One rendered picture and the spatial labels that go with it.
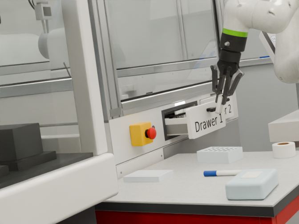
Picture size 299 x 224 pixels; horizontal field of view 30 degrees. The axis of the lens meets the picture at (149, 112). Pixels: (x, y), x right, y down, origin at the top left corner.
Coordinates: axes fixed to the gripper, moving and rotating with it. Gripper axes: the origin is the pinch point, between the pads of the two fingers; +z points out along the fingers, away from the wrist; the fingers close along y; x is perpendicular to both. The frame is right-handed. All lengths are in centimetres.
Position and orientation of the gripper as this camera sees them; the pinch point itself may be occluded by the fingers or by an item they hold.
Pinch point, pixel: (220, 103)
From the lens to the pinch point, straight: 208.1
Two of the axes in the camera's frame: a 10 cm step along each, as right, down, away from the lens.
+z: -1.6, 9.5, 2.6
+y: 8.4, 2.8, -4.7
